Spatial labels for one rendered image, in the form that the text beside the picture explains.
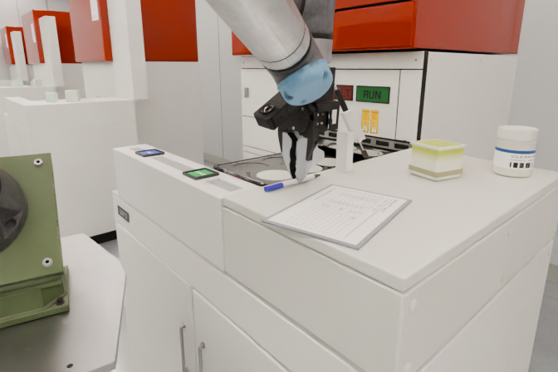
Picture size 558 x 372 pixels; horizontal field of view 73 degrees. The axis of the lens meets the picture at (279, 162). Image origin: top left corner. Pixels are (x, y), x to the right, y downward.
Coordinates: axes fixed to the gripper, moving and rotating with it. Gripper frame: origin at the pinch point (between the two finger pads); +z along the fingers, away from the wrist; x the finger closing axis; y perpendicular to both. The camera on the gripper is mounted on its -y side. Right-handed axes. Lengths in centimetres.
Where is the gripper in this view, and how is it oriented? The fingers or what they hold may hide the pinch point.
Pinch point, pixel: (294, 175)
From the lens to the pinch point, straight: 70.5
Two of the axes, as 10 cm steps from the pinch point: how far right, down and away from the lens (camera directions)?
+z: -0.4, 9.6, 2.8
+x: -6.6, -2.4, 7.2
